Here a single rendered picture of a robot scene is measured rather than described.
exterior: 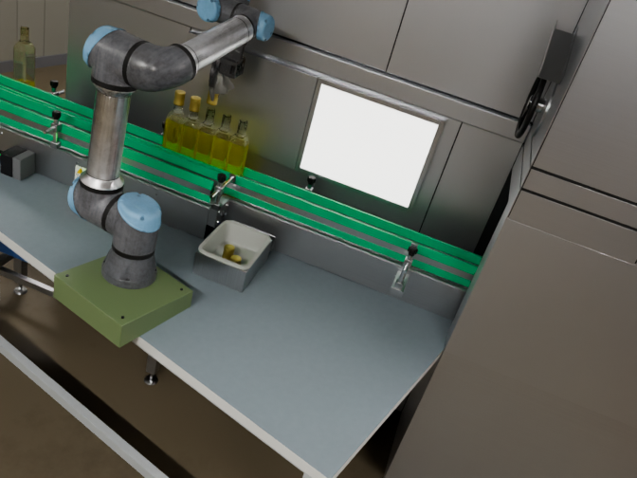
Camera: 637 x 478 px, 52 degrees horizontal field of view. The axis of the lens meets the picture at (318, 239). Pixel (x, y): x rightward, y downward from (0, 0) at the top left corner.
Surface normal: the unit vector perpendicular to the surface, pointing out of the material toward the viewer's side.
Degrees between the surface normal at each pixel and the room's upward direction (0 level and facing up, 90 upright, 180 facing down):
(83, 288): 4
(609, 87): 90
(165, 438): 0
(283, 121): 90
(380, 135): 90
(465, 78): 90
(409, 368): 0
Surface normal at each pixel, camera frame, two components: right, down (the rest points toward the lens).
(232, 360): 0.24, -0.82
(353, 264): -0.30, 0.44
